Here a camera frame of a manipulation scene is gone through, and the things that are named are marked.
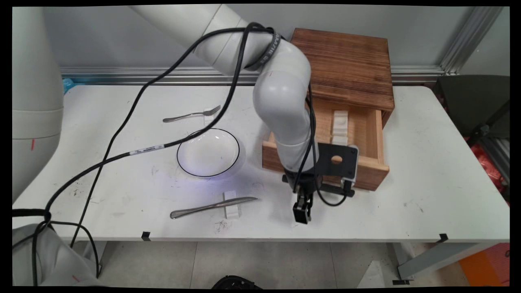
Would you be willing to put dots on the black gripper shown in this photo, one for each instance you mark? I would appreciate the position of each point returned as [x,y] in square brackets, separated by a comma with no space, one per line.
[303,181]

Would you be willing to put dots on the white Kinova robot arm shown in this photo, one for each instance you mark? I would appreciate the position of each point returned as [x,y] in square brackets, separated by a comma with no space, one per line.
[281,101]

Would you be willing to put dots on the white cutlery rest block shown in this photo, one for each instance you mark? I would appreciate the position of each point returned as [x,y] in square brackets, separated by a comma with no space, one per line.
[209,118]
[340,126]
[233,212]

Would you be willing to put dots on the black round object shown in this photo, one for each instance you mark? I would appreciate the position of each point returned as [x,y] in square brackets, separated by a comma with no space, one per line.
[236,283]

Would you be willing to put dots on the silver metal knife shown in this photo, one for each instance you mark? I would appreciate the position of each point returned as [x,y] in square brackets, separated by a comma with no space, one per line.
[203,207]

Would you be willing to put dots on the white bowl with black rim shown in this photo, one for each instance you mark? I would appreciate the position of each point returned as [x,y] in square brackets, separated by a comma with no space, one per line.
[207,154]

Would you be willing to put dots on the black tape marker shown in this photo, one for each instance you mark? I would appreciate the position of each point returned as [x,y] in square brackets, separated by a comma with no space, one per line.
[145,235]
[443,237]

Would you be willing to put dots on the grey table leg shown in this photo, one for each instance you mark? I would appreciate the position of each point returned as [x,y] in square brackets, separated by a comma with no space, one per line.
[101,254]
[439,258]

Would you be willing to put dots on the silver metal fork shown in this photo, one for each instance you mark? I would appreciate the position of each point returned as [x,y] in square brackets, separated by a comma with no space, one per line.
[183,117]

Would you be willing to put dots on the orange box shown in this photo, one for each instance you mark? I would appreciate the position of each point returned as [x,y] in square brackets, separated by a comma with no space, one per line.
[486,264]

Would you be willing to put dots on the red plastic bag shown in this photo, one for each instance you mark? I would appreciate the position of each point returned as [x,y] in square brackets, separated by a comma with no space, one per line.
[488,165]

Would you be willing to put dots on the blue bubble wrap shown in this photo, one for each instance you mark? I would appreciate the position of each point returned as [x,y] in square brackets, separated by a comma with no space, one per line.
[68,84]

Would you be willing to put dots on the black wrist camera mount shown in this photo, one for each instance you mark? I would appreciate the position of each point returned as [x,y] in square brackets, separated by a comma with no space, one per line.
[338,160]

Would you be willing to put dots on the aluminium frame bar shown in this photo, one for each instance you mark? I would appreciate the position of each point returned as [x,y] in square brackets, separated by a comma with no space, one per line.
[498,156]

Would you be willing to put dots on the horizontal aluminium frame rail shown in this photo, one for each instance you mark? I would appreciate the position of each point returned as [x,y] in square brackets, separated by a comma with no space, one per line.
[122,75]

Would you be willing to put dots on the slanted aluminium frame post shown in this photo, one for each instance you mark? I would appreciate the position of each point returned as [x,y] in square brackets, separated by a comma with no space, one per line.
[472,38]

